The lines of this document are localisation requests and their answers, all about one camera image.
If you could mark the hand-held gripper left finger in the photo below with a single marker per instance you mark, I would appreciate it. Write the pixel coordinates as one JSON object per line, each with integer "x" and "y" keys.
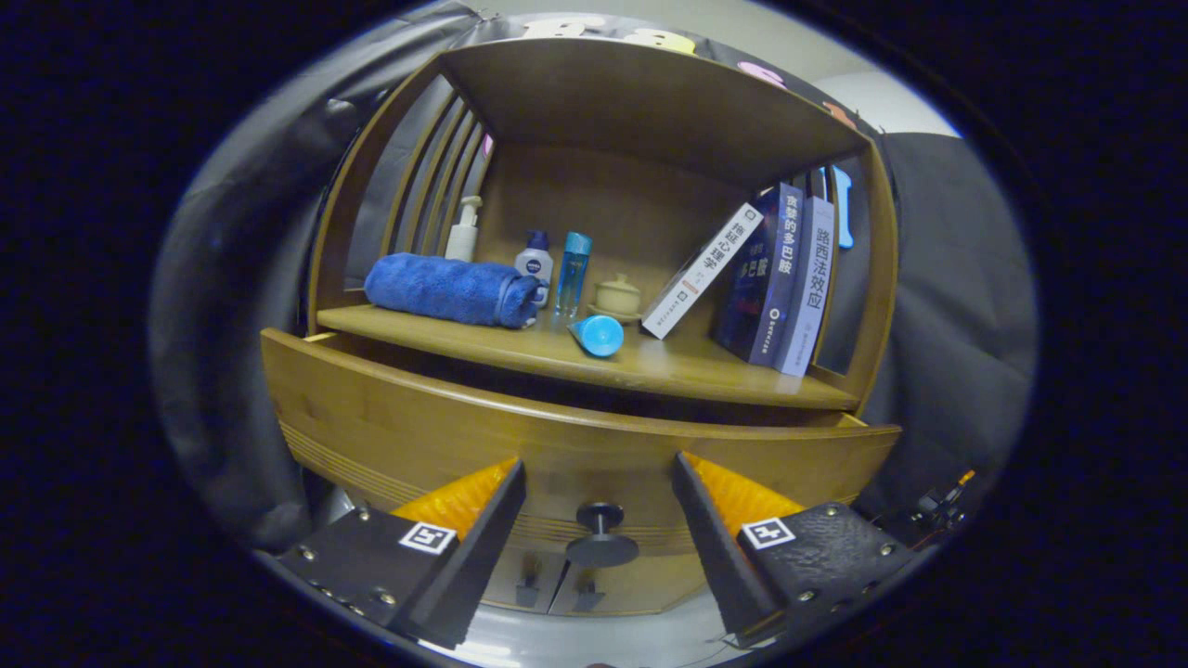
{"x": 478, "y": 561}

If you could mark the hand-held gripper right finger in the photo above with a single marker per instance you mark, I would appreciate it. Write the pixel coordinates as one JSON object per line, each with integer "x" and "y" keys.
{"x": 719, "y": 557}

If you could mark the wooden drawer with black knob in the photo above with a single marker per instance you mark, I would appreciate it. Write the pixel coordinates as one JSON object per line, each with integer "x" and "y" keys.
{"x": 464, "y": 427}

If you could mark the blue squeeze tube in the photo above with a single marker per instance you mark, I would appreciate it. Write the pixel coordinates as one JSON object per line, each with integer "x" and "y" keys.
{"x": 599, "y": 336}

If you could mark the wooden cabinet door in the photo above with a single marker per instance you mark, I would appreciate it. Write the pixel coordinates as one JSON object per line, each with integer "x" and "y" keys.
{"x": 509, "y": 586}
{"x": 640, "y": 589}

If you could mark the wooden cabinet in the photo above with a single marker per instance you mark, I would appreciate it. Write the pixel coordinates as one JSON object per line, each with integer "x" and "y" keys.
{"x": 613, "y": 195}

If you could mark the dark device with orange tip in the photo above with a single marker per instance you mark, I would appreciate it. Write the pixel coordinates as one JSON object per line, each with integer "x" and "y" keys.
{"x": 937, "y": 510}

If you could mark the blue rolled towel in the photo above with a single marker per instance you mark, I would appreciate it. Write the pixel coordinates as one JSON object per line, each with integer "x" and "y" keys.
{"x": 436, "y": 288}

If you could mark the beige lidded teacup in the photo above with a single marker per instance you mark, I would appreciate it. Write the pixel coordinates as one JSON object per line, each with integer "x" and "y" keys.
{"x": 617, "y": 299}

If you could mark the dark blue book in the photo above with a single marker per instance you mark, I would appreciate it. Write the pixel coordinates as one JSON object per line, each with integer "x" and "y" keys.
{"x": 756, "y": 278}

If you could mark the pale grey book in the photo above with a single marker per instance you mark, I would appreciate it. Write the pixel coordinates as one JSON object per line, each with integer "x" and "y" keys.
{"x": 807, "y": 288}

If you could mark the white book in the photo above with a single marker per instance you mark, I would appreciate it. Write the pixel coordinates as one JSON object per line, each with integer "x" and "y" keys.
{"x": 701, "y": 274}

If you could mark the white bottle with blue cap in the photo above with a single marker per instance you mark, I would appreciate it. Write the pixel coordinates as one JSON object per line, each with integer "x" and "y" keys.
{"x": 535, "y": 264}

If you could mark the clear blue bottle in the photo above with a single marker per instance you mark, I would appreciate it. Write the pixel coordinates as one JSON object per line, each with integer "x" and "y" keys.
{"x": 574, "y": 274}

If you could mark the white pump bottle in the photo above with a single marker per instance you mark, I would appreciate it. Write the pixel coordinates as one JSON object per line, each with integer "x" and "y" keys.
{"x": 462, "y": 241}

